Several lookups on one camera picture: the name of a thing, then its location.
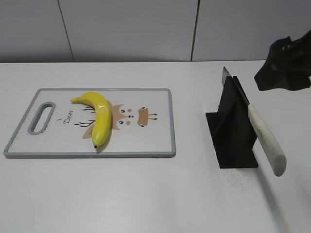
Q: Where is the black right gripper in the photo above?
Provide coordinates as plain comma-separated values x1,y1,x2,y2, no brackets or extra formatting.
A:
255,32,311,91

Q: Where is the white-handled steel cleaver knife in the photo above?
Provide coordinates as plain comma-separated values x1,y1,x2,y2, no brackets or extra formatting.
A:
222,67,287,177

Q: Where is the yellow plastic banana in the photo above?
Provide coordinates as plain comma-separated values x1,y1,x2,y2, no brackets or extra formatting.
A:
70,92,112,148

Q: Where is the black knife stand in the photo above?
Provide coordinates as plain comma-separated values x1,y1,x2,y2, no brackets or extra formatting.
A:
206,76,258,169

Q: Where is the white grey deer cutting board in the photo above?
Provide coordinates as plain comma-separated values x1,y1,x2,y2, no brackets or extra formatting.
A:
4,88,176,158

